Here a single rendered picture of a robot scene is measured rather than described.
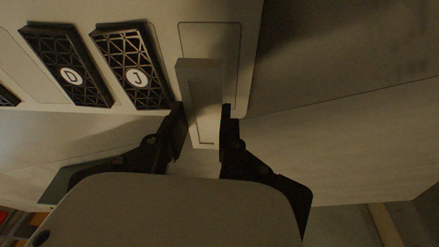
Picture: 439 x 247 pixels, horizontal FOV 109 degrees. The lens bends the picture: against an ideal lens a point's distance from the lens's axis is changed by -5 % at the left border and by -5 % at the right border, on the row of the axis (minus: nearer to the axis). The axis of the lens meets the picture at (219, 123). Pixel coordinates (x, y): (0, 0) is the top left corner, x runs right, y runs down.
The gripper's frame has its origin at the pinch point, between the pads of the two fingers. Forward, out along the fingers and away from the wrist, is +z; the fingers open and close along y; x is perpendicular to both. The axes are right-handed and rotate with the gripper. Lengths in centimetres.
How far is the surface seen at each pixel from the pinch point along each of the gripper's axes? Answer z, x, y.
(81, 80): 6.6, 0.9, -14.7
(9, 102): 7.4, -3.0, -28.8
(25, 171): 16, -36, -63
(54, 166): 15, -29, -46
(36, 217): 77, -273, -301
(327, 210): 99, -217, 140
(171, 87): 8.1, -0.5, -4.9
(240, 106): 8.7, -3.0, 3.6
